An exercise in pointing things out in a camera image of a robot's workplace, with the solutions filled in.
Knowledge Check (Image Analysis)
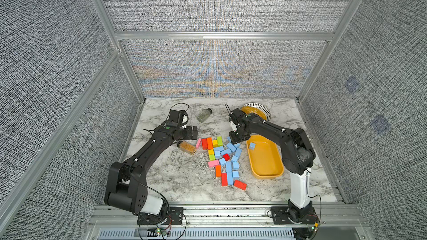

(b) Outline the patterned bowl of yellow grains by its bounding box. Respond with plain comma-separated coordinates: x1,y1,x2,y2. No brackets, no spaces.
240,102,271,122

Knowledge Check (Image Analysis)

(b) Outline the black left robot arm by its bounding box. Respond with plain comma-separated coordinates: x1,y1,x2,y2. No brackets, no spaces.
105,125,198,215

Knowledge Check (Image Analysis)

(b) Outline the red block upper left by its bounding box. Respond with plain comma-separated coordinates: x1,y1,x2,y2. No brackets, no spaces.
201,138,208,150

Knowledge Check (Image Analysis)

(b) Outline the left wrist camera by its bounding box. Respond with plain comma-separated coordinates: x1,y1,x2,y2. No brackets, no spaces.
165,110,189,127

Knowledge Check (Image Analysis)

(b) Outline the yellow plastic tray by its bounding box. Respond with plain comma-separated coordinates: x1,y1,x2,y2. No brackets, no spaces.
246,134,284,180

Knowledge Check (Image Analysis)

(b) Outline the red block bottom right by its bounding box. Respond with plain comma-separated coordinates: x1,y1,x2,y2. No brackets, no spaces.
234,180,247,191

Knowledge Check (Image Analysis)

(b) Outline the green long block upper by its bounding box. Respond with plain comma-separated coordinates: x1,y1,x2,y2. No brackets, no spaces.
216,136,224,147

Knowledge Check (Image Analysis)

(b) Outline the red block bottom left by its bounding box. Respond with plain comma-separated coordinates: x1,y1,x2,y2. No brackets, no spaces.
221,173,228,187

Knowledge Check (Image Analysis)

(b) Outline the pink long block lower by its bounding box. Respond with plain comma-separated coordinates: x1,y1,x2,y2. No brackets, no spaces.
208,160,220,168

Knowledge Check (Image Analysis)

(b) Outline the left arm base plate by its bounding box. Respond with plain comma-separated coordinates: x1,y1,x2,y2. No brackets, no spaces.
137,207,184,226

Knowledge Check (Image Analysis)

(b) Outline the red block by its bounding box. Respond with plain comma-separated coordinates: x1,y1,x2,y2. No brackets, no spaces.
201,138,208,150
234,180,247,191
221,173,228,187

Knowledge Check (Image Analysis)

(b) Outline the glass spice jar black lid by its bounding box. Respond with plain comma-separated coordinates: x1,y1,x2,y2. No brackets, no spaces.
197,108,212,123

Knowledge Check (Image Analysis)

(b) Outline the pink long block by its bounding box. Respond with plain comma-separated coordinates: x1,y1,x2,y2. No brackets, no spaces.
208,160,220,168
195,138,202,149

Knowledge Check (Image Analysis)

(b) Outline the pink long block upper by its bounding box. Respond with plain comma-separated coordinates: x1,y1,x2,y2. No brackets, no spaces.
195,138,202,149

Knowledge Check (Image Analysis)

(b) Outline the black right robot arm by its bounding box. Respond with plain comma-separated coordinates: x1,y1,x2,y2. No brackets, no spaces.
229,108,316,224

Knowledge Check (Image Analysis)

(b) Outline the blue long block bottom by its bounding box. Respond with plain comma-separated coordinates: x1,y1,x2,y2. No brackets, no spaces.
226,172,234,186

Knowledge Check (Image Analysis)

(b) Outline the orange long block upper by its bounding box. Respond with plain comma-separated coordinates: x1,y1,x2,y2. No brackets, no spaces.
206,137,214,150

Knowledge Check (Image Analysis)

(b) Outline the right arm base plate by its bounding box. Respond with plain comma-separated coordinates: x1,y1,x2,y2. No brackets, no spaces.
270,206,319,225

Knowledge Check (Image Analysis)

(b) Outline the orange block lower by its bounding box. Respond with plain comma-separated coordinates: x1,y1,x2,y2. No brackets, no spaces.
215,165,221,178

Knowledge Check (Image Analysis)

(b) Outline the amber spice jar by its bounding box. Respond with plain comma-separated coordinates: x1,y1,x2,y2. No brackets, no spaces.
177,141,196,155

